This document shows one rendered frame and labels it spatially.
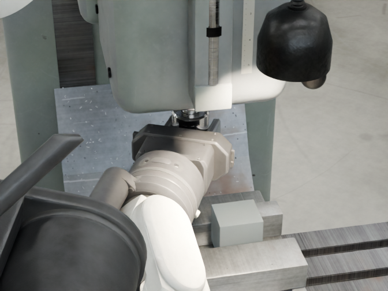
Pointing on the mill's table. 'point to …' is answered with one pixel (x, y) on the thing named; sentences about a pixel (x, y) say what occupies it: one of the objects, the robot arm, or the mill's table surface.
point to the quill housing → (175, 53)
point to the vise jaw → (256, 266)
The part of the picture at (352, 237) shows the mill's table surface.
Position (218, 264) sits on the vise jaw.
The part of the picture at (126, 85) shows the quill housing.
